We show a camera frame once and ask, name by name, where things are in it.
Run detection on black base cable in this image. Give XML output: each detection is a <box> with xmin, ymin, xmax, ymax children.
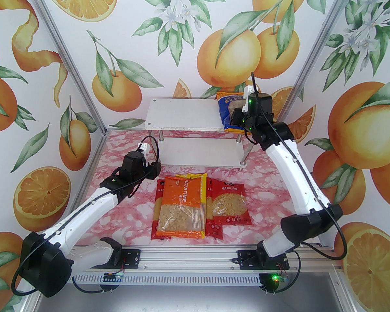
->
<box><xmin>73</xmin><ymin>272</ymin><xmax>114</xmax><ymax>295</ymax></box>

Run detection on orange macaroni bag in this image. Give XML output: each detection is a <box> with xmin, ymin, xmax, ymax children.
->
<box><xmin>155</xmin><ymin>174</ymin><xmax>208</xmax><ymax>240</ymax></box>

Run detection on blue pasta bag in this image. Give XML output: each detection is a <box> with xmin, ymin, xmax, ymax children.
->
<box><xmin>216</xmin><ymin>91</ymin><xmax>247</xmax><ymax>132</ymax></box>

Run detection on white two-tier shelf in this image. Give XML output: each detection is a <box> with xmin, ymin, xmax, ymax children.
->
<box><xmin>145</xmin><ymin>98</ymin><xmax>252</xmax><ymax>169</ymax></box>

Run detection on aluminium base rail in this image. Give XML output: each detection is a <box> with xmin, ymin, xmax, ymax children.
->
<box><xmin>70</xmin><ymin>246</ymin><xmax>343</xmax><ymax>274</ymax></box>

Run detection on aluminium frame rail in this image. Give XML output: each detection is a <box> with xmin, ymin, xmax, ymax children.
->
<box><xmin>105</xmin><ymin>127</ymin><xmax>148</xmax><ymax>134</ymax></box>
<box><xmin>72</xmin><ymin>131</ymin><xmax>108</xmax><ymax>214</ymax></box>

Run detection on white slotted cable duct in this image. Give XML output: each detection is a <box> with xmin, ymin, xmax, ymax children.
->
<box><xmin>73</xmin><ymin>273</ymin><xmax>264</xmax><ymax>286</ymax></box>

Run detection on aluminium frame post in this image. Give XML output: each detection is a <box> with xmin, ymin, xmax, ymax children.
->
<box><xmin>19</xmin><ymin>291</ymin><xmax>43</xmax><ymax>312</ymax></box>
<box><xmin>25</xmin><ymin>0</ymin><xmax>108</xmax><ymax>134</ymax></box>
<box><xmin>327</xmin><ymin>268</ymin><xmax>356</xmax><ymax>312</ymax></box>
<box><xmin>273</xmin><ymin>0</ymin><xmax>359</xmax><ymax>134</ymax></box>

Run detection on red spaghetti pack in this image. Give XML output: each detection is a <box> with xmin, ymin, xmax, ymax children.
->
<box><xmin>151</xmin><ymin>179</ymin><xmax>171</xmax><ymax>240</ymax></box>
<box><xmin>205</xmin><ymin>177</ymin><xmax>225</xmax><ymax>240</ymax></box>

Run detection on black hub with green light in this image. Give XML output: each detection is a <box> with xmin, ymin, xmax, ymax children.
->
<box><xmin>259</xmin><ymin>273</ymin><xmax>280</xmax><ymax>294</ymax></box>

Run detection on red macaroni bag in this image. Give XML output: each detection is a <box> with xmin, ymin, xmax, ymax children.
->
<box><xmin>211</xmin><ymin>179</ymin><xmax>252</xmax><ymax>227</ymax></box>

